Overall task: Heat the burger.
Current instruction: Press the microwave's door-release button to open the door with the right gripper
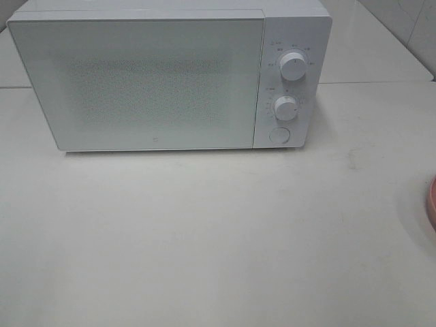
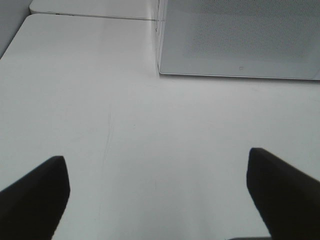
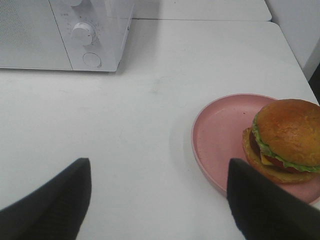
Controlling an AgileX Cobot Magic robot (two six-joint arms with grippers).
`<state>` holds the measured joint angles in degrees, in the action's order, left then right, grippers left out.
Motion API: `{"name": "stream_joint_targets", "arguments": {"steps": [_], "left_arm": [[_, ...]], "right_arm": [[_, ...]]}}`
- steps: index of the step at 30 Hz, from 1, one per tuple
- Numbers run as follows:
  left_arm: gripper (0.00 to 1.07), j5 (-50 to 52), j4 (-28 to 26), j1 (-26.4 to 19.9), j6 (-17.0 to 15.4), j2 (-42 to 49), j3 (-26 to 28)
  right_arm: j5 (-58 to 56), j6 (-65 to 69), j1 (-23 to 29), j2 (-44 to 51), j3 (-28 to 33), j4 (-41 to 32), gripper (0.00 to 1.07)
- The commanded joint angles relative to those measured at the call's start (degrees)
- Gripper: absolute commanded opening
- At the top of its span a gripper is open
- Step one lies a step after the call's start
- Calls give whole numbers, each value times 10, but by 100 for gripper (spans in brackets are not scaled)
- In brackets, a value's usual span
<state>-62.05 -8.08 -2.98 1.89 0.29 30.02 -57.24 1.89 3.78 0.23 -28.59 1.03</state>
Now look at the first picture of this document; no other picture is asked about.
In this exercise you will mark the round white door button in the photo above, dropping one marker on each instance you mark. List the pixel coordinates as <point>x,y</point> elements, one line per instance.
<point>280,135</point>

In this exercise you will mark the pink round plate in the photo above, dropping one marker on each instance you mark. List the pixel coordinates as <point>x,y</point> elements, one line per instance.
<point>431,203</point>

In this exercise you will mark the white microwave door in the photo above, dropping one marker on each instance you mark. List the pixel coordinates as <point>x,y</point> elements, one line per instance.
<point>140,85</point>

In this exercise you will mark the lower white timer knob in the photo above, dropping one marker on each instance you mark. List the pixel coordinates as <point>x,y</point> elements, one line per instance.
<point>285,108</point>

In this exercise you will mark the upper white power knob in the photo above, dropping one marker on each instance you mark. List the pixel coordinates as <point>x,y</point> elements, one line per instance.
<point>293,65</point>

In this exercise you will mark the white microwave oven body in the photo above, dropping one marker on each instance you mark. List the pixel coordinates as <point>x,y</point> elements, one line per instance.
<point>287,25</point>

